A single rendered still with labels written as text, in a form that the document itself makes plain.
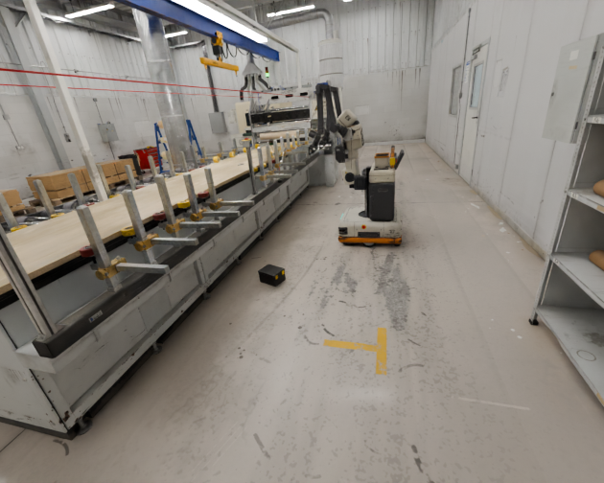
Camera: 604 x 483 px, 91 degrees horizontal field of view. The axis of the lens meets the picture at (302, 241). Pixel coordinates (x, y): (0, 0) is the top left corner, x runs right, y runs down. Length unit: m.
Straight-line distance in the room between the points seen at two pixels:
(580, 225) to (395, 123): 10.20
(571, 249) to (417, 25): 10.63
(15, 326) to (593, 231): 2.86
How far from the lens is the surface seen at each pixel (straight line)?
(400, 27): 12.26
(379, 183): 3.09
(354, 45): 12.25
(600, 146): 2.15
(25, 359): 1.73
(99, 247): 1.61
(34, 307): 1.49
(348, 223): 3.20
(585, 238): 2.30
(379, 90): 12.06
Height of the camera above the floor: 1.40
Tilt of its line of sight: 23 degrees down
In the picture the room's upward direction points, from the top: 6 degrees counter-clockwise
